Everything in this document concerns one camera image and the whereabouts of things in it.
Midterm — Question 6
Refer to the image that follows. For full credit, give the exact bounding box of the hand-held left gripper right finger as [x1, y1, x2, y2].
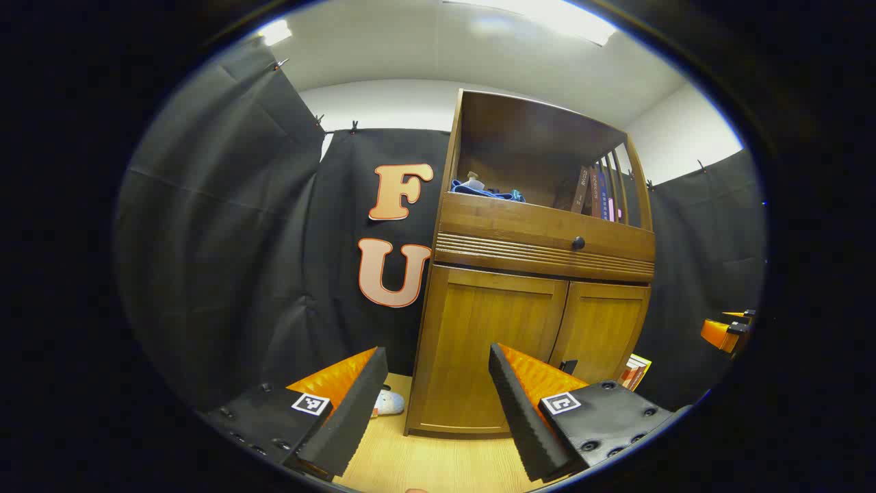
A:
[488, 342, 692, 483]

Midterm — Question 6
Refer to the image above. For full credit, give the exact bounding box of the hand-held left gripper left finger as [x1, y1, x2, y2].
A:
[198, 346, 389, 483]

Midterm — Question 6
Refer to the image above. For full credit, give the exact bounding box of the wooden cabinet door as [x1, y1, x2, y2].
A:
[547, 279, 652, 385]
[409, 264, 570, 437]

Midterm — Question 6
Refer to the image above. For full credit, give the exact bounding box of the wooden double-door shoe cabinet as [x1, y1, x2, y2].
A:
[404, 89, 656, 439]

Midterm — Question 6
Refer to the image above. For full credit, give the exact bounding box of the wooden cabinet drawer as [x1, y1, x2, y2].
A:
[435, 192, 656, 283]

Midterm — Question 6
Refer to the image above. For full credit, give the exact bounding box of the white plush slipper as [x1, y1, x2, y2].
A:
[372, 388, 406, 419]

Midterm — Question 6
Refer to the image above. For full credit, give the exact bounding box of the yellow cardboard box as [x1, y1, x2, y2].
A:
[618, 353, 653, 392]

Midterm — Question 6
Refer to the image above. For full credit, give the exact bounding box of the leaning brown book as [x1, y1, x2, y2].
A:
[553, 166, 591, 213]

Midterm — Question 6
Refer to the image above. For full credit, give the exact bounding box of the black backdrop cloth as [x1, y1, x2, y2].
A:
[113, 38, 767, 412]

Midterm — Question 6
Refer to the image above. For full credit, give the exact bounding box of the blue cloth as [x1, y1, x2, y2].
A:
[450, 179, 526, 204]

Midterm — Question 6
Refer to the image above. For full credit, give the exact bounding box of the small ceiling light panel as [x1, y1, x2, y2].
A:
[259, 19, 293, 47]

